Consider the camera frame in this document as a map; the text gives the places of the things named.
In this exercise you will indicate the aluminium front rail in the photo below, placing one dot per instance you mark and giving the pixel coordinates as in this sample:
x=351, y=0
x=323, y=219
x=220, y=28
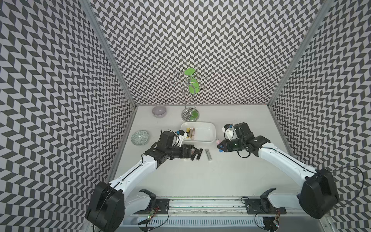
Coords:
x=208, y=203

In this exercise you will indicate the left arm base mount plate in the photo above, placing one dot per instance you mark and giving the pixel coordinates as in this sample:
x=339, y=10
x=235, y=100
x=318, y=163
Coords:
x=160, y=206

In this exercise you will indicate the white plastic storage box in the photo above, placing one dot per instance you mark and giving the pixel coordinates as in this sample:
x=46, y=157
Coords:
x=205, y=131

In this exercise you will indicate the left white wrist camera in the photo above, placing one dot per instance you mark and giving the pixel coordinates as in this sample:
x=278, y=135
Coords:
x=179, y=137

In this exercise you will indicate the silver lipstick tube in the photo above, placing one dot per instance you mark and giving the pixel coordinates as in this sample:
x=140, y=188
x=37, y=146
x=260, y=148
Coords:
x=208, y=155

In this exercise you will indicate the black lipstick with gold band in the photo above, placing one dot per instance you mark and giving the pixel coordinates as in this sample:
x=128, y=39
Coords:
x=199, y=154

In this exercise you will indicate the chrome stand with green leaves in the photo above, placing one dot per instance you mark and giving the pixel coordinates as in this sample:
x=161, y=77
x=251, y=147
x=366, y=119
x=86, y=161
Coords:
x=190, y=84

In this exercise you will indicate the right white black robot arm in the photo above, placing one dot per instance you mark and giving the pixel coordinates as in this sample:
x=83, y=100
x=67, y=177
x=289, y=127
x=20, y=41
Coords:
x=318, y=193

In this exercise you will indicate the gold and black square lipstick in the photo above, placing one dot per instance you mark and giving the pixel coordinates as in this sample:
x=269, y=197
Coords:
x=188, y=132

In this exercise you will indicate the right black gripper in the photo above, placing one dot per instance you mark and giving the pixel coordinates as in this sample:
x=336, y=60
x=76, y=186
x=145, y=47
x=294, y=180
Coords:
x=223, y=149

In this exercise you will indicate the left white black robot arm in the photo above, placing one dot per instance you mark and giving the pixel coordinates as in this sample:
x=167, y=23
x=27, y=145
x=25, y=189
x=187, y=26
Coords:
x=123, y=186

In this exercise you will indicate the bronze lipstick tube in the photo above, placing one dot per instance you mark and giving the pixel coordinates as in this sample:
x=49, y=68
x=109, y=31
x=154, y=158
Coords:
x=192, y=133

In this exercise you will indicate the green patterned glass plate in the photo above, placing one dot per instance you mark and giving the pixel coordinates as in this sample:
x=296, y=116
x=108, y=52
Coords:
x=140, y=138

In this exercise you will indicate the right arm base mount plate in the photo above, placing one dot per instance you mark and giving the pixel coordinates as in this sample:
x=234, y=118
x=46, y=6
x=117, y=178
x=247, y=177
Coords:
x=261, y=206

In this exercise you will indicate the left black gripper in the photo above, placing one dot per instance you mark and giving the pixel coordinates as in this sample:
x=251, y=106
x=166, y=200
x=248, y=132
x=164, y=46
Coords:
x=188, y=154

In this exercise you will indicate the small lilac bowl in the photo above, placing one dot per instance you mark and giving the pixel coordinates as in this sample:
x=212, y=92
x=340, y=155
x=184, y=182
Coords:
x=159, y=111

